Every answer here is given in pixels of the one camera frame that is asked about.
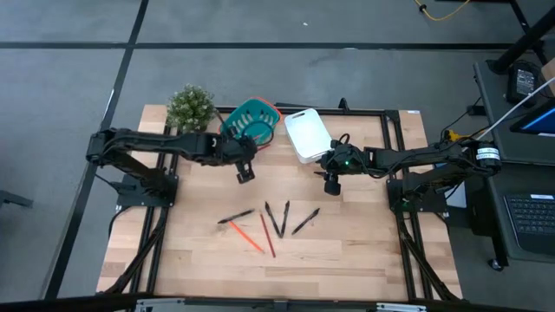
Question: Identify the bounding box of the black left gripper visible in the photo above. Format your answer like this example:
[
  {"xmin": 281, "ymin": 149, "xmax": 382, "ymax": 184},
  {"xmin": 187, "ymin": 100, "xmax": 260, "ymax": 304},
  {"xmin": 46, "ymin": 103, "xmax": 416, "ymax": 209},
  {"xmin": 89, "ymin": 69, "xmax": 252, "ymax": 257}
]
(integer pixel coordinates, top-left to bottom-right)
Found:
[{"xmin": 214, "ymin": 134, "xmax": 262, "ymax": 166}]

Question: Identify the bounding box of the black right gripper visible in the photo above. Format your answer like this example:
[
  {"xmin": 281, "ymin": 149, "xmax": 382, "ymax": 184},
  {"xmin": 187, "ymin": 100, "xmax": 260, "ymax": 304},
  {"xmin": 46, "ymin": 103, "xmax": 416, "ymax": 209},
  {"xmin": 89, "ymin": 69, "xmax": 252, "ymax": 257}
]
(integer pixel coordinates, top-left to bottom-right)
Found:
[{"xmin": 315, "ymin": 140, "xmax": 369, "ymax": 176}]

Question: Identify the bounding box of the white plastic bin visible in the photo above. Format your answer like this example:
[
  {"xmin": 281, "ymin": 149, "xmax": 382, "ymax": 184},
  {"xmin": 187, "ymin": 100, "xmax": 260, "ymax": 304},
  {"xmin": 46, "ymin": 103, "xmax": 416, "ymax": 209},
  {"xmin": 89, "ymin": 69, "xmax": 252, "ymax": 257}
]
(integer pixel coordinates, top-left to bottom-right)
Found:
[{"xmin": 284, "ymin": 107, "xmax": 334, "ymax": 165}]

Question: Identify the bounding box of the teal basket orange rim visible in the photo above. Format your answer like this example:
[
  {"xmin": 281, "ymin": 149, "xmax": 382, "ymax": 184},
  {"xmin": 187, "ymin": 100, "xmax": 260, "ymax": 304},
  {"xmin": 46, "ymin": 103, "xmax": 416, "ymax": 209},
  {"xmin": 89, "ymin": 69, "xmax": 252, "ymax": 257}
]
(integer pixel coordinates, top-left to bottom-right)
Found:
[{"xmin": 219, "ymin": 96, "xmax": 283, "ymax": 151}]

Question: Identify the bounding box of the black pen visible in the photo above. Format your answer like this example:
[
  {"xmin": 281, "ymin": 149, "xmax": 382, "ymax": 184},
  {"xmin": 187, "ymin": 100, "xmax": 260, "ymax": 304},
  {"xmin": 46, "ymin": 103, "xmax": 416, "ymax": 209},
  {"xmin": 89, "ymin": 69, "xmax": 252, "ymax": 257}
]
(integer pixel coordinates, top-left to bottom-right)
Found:
[
  {"xmin": 217, "ymin": 208, "xmax": 256, "ymax": 225},
  {"xmin": 291, "ymin": 207, "xmax": 321, "ymax": 237},
  {"xmin": 264, "ymin": 201, "xmax": 283, "ymax": 239},
  {"xmin": 280, "ymin": 200, "xmax": 291, "ymax": 238}
]

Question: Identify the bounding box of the orange pencil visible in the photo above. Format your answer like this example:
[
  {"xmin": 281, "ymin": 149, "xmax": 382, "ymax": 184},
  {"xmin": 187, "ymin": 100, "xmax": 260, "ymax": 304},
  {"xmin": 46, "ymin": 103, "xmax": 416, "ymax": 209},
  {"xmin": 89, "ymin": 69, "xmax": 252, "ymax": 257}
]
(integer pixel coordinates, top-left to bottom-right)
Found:
[{"xmin": 227, "ymin": 220, "xmax": 266, "ymax": 254}]

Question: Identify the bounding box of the green potted plant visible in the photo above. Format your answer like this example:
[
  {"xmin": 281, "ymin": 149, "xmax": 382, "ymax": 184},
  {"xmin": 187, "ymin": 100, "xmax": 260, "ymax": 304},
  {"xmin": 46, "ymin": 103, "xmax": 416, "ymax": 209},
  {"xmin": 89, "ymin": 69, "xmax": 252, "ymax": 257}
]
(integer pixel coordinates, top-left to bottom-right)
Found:
[{"xmin": 166, "ymin": 83, "xmax": 217, "ymax": 133}]

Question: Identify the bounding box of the dark grey desk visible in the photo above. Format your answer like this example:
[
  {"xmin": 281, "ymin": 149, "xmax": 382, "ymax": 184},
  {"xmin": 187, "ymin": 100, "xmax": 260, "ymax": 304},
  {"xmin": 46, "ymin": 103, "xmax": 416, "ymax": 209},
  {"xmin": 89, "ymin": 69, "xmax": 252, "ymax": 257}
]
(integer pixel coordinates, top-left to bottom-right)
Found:
[{"xmin": 472, "ymin": 60, "xmax": 555, "ymax": 265}]

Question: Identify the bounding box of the black power supply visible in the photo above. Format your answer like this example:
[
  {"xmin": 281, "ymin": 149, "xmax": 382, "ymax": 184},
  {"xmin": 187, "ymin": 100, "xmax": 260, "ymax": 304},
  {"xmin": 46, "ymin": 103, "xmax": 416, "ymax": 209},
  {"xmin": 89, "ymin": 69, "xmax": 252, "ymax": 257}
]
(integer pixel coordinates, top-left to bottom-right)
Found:
[{"xmin": 506, "ymin": 60, "xmax": 542, "ymax": 104}]

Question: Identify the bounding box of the black laptop keyboard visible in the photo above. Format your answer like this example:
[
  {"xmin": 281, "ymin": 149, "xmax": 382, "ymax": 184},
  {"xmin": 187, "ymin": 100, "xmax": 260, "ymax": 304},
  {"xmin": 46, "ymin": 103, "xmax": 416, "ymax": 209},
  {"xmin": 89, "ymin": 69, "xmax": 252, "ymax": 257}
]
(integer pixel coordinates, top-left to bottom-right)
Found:
[{"xmin": 502, "ymin": 192, "xmax": 555, "ymax": 257}]

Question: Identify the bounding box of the blue screen tablet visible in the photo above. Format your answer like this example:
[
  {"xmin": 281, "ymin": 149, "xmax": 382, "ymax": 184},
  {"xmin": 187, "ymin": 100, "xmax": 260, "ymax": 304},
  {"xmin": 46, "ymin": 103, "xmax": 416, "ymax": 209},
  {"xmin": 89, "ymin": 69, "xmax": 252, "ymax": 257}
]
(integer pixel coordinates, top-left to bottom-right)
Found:
[{"xmin": 509, "ymin": 97, "xmax": 555, "ymax": 139}]

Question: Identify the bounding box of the black desk leg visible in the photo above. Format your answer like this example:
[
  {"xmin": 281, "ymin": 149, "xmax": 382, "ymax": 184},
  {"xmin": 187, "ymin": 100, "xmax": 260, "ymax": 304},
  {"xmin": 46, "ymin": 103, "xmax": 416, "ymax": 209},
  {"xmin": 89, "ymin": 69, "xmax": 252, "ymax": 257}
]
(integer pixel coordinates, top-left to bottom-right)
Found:
[{"xmin": 485, "ymin": 0, "xmax": 555, "ymax": 75}]

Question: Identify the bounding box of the brown cardboard box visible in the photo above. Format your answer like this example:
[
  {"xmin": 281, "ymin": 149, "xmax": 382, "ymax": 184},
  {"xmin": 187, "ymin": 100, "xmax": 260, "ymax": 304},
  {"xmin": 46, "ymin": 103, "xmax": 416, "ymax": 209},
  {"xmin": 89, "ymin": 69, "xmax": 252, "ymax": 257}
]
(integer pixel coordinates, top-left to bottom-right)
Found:
[{"xmin": 540, "ymin": 58, "xmax": 555, "ymax": 96}]

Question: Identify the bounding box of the grey chair leg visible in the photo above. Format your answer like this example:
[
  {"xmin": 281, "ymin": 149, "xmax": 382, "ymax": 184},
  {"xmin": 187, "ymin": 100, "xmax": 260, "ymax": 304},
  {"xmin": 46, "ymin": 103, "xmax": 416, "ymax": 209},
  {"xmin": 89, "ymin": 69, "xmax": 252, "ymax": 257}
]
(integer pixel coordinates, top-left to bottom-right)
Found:
[{"xmin": 0, "ymin": 189, "xmax": 35, "ymax": 210}]

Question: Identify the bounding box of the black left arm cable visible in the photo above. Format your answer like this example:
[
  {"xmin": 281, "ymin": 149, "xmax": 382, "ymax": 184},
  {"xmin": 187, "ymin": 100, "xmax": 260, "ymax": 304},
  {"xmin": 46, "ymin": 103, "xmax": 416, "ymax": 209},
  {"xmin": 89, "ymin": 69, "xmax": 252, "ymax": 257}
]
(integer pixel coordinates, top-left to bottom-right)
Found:
[{"xmin": 214, "ymin": 108, "xmax": 276, "ymax": 151}]

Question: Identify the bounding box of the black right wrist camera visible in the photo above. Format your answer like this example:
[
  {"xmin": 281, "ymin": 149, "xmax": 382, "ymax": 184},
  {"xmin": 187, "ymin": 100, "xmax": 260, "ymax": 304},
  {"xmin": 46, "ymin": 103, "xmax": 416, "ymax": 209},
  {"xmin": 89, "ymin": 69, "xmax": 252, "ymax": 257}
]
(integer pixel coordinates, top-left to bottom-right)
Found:
[{"xmin": 323, "ymin": 172, "xmax": 343, "ymax": 197}]

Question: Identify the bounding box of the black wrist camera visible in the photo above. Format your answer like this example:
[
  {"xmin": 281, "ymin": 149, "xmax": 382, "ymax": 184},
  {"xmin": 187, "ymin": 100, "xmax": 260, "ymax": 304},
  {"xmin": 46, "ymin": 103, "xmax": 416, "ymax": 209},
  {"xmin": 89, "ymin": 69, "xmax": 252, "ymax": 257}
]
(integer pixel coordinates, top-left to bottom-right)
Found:
[
  {"xmin": 323, "ymin": 172, "xmax": 343, "ymax": 197},
  {"xmin": 235, "ymin": 160, "xmax": 257, "ymax": 185}
]

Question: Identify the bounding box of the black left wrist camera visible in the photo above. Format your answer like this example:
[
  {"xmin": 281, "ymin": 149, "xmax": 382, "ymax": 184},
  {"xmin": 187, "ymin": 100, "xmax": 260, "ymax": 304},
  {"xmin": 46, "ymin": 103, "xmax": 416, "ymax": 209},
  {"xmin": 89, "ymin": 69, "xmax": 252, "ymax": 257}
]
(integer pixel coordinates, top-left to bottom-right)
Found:
[{"xmin": 235, "ymin": 160, "xmax": 257, "ymax": 185}]

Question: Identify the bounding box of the black aluminium table frame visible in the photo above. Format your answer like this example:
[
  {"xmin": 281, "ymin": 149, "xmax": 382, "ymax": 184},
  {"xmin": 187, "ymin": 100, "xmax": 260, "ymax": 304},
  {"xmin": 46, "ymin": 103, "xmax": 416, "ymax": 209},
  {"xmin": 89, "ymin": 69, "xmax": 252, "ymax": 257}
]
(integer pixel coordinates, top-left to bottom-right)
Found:
[{"xmin": 97, "ymin": 99, "xmax": 463, "ymax": 304}]

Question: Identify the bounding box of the grey camera mount bar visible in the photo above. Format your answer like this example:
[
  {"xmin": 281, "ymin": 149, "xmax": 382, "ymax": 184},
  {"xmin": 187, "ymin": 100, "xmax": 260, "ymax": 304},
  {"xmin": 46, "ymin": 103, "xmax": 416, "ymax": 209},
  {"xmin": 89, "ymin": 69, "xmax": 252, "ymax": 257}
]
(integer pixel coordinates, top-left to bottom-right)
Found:
[{"xmin": 134, "ymin": 297, "xmax": 428, "ymax": 312}]

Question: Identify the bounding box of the yellow cable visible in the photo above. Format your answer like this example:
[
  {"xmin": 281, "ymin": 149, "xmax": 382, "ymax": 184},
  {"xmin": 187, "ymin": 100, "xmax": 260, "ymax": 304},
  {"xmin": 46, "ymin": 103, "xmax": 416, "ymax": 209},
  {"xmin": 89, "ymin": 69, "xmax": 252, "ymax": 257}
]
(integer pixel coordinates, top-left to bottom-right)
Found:
[{"xmin": 415, "ymin": 0, "xmax": 472, "ymax": 23}]

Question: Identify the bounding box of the white cable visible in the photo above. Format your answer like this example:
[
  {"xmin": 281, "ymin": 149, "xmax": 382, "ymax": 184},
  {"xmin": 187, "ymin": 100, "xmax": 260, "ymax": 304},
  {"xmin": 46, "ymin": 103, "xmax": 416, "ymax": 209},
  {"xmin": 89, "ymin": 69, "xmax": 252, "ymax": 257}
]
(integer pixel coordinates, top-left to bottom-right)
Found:
[{"xmin": 476, "ymin": 76, "xmax": 555, "ymax": 140}]

